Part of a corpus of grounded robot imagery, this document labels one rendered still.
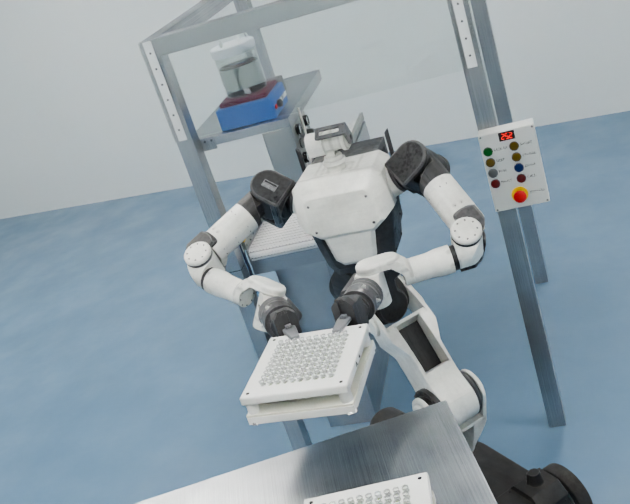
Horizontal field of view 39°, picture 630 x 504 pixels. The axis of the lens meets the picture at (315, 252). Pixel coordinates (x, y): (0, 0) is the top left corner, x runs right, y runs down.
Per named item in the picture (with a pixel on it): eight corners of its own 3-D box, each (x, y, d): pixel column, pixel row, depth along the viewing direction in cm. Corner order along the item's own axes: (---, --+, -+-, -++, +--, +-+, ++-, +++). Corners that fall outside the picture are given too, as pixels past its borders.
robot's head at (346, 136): (325, 140, 247) (314, 124, 240) (354, 134, 244) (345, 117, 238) (324, 159, 243) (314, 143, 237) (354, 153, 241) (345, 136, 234)
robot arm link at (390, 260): (365, 302, 224) (417, 286, 224) (355, 271, 221) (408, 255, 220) (362, 292, 230) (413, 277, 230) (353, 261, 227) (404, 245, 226)
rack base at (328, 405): (356, 413, 186) (352, 403, 185) (249, 425, 194) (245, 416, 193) (376, 348, 207) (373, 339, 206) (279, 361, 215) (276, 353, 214)
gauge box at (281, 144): (308, 181, 304) (291, 126, 297) (279, 187, 307) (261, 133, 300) (319, 158, 324) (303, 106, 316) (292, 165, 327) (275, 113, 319)
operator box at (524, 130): (550, 201, 280) (533, 123, 270) (495, 212, 285) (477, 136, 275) (549, 194, 286) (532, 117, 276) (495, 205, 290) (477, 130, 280)
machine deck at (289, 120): (291, 129, 297) (287, 117, 296) (188, 154, 308) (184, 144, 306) (322, 78, 352) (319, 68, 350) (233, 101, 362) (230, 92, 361)
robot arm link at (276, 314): (300, 303, 212) (286, 287, 223) (262, 318, 210) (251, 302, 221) (315, 348, 217) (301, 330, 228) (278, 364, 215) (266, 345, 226)
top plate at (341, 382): (349, 393, 184) (346, 385, 183) (241, 406, 192) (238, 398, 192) (370, 329, 205) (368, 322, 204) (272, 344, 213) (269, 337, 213)
